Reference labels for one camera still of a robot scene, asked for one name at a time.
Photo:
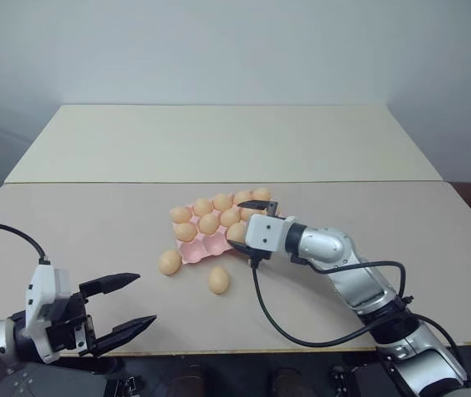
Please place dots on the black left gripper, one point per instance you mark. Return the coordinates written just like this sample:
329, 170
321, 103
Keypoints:
67, 326

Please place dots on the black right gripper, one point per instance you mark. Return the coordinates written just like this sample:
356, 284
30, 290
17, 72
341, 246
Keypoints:
272, 209

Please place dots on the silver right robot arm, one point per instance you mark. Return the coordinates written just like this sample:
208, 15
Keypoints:
334, 245

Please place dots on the tan egg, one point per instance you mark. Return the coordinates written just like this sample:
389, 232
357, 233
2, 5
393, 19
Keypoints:
185, 232
180, 214
219, 280
230, 216
261, 193
170, 262
237, 231
242, 196
248, 213
222, 201
202, 205
208, 222

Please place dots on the pink egg tray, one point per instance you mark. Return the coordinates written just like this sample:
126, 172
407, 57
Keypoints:
195, 250

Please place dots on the dark brown rounded shape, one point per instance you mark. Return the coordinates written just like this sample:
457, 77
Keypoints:
288, 384
183, 382

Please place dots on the dark grey robot torso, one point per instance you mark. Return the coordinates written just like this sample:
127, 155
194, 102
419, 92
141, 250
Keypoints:
20, 380

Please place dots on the black boxy shape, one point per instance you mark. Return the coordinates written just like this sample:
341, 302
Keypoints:
355, 381

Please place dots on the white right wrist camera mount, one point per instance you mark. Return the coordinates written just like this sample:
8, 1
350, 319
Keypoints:
266, 233

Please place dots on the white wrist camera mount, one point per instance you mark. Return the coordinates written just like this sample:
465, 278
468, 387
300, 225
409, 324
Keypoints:
266, 233
40, 281

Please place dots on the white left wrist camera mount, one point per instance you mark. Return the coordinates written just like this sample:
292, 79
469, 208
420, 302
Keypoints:
40, 281

